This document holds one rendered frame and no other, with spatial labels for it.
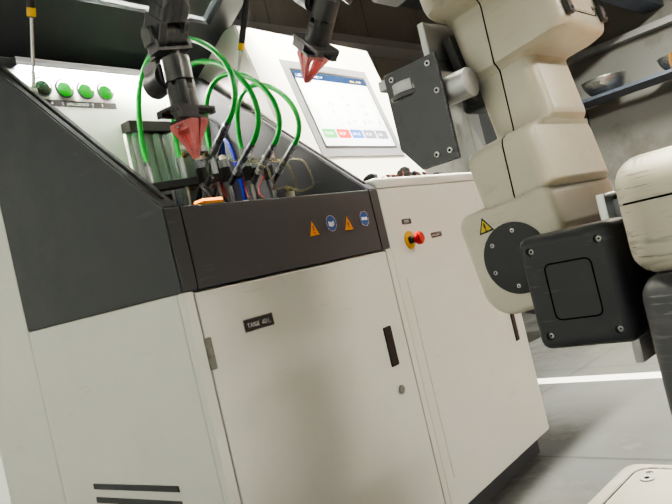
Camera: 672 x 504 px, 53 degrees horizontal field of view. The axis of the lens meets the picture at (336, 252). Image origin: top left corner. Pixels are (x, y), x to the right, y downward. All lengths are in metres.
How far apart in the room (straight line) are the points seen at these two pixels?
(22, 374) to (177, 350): 0.60
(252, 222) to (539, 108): 0.65
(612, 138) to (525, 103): 6.71
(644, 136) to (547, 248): 6.77
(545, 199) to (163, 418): 0.83
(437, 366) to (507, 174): 0.97
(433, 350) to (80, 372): 0.90
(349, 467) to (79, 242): 0.75
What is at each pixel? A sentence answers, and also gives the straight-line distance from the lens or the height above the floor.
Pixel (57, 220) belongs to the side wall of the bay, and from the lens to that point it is 1.56.
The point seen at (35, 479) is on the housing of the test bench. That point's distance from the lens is 1.88.
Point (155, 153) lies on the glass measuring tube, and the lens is 1.99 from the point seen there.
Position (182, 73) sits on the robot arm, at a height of 1.21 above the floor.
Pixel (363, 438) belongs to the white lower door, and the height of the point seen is 0.38.
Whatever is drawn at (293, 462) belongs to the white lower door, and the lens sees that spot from 1.42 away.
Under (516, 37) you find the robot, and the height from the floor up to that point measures 1.03.
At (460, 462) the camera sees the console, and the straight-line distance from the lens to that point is 1.94.
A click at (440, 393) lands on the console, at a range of 1.88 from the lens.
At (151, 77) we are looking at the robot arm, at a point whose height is 1.23.
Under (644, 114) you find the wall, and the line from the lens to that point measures 7.62.
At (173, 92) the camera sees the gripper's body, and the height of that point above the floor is 1.18.
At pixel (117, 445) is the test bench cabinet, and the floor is 0.51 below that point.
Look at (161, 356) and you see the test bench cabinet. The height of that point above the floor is 0.68.
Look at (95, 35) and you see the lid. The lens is 1.96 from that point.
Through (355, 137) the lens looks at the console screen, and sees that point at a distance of 2.25.
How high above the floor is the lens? 0.77
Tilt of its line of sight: 1 degrees up
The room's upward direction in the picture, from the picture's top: 13 degrees counter-clockwise
